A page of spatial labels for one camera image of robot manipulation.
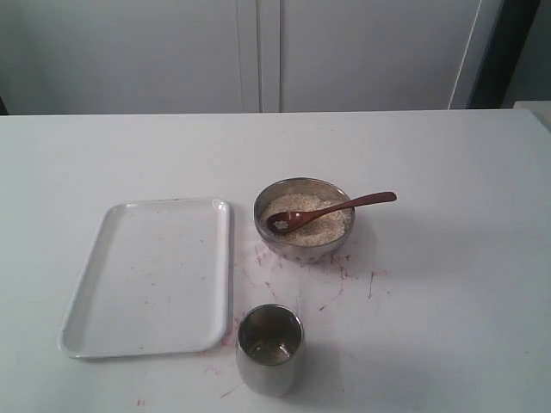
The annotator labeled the stainless steel cup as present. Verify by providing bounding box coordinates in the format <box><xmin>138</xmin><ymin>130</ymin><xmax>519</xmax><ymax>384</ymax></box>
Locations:
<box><xmin>236</xmin><ymin>304</ymin><xmax>306</xmax><ymax>397</ymax></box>

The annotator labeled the steel bowl of rice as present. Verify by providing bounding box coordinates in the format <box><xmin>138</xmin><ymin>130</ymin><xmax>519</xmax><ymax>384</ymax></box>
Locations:
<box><xmin>254</xmin><ymin>177</ymin><xmax>356</xmax><ymax>264</ymax></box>

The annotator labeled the brown wooden spoon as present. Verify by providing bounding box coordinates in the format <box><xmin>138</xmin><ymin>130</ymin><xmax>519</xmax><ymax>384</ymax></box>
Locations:
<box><xmin>266</xmin><ymin>192</ymin><xmax>397</xmax><ymax>234</ymax></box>

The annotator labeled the white rectangular plastic tray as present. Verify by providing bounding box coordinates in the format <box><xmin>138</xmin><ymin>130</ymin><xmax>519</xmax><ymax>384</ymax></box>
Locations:
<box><xmin>58</xmin><ymin>198</ymin><xmax>232</xmax><ymax>359</ymax></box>

